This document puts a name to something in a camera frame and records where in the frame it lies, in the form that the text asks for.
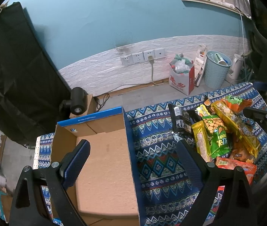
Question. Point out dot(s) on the orange white-lettered snack bag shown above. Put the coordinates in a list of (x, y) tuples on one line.
[(239, 152)]

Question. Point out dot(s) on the long gold biscuit pack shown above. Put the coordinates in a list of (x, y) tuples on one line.
[(237, 126)]

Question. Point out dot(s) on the black barcode snack pack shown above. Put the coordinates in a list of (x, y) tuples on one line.
[(181, 121)]

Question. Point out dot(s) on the flattened cardboard packaging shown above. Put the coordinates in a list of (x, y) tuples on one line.
[(199, 63)]

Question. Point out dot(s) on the red white paper bag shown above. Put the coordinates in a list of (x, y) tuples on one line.
[(182, 76)]

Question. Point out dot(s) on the light blue waste bin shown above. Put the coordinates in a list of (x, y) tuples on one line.
[(216, 69)]

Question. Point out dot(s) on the white wall socket row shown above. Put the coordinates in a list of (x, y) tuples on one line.
[(141, 57)]

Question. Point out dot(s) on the orange green chip bag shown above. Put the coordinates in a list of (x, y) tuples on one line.
[(236, 104)]

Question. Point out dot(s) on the white electric kettle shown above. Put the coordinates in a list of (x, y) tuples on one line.
[(235, 69)]

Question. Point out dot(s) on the blue patterned tablecloth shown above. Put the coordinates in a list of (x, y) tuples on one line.
[(167, 192)]

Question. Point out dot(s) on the open cardboard box blue rim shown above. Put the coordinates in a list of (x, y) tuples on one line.
[(108, 185)]

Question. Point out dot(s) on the green peanut snack bag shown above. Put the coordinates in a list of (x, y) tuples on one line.
[(216, 131)]

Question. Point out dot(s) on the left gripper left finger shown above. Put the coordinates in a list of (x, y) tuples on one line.
[(73, 162)]

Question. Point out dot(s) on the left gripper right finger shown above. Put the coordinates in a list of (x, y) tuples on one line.
[(194, 165)]

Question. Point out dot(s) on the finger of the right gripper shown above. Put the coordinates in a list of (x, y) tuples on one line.
[(257, 115)]

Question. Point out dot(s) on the black fabric backdrop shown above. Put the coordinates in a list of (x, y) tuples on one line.
[(31, 90)]

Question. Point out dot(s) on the yellow cracker sleeve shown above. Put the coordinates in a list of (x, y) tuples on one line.
[(201, 140)]

